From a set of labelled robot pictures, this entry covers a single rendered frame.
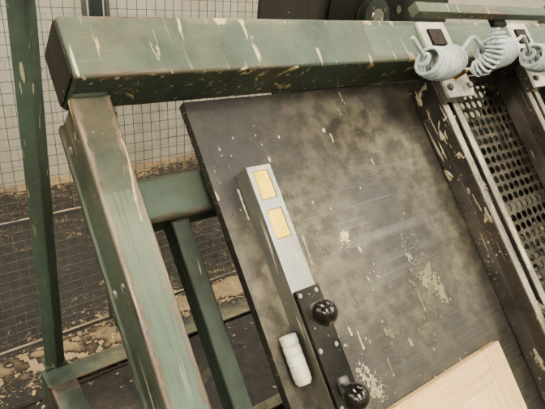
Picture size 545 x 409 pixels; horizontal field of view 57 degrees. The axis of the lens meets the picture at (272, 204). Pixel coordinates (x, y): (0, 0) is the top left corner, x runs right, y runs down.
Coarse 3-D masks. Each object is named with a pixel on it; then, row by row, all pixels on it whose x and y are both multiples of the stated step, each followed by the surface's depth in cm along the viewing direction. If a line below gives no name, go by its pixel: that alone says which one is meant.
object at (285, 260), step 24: (264, 168) 86; (264, 216) 83; (288, 216) 85; (264, 240) 84; (288, 240) 84; (288, 264) 82; (288, 288) 81; (288, 312) 82; (312, 360) 80; (312, 384) 81
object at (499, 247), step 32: (480, 64) 106; (416, 96) 118; (448, 96) 109; (448, 128) 113; (448, 160) 115; (480, 160) 113; (480, 192) 110; (480, 224) 112; (512, 224) 111; (512, 256) 107; (512, 288) 108; (512, 320) 110; (544, 320) 106; (544, 352) 105; (544, 384) 107
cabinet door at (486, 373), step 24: (480, 360) 100; (504, 360) 103; (432, 384) 92; (456, 384) 95; (480, 384) 98; (504, 384) 101; (408, 408) 87; (432, 408) 90; (456, 408) 93; (480, 408) 96; (504, 408) 99
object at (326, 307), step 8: (312, 304) 80; (320, 304) 69; (328, 304) 69; (312, 312) 70; (320, 312) 69; (328, 312) 68; (336, 312) 69; (320, 320) 69; (328, 320) 69; (336, 320) 70
